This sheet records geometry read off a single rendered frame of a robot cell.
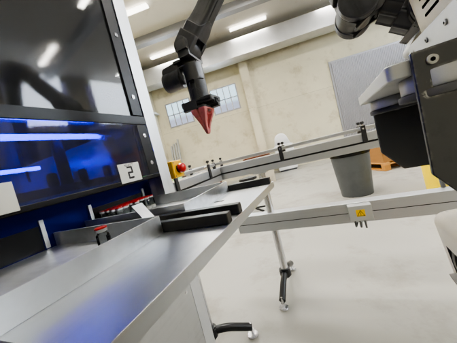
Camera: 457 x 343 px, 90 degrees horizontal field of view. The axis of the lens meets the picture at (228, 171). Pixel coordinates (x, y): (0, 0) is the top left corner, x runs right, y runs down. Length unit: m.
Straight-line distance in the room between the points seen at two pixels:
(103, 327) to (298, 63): 9.47
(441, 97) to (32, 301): 0.46
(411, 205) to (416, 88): 1.32
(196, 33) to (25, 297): 0.65
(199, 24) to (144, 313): 0.67
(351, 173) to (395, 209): 2.03
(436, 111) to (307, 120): 8.89
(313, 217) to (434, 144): 1.29
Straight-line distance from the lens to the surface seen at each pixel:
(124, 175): 0.77
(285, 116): 9.08
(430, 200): 1.60
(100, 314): 0.28
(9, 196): 0.62
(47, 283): 0.35
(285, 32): 8.87
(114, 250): 0.40
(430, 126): 0.30
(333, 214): 1.54
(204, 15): 0.75
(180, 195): 0.84
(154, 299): 0.26
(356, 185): 3.60
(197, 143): 9.39
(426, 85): 0.30
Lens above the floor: 0.99
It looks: 4 degrees down
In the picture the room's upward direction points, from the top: 14 degrees counter-clockwise
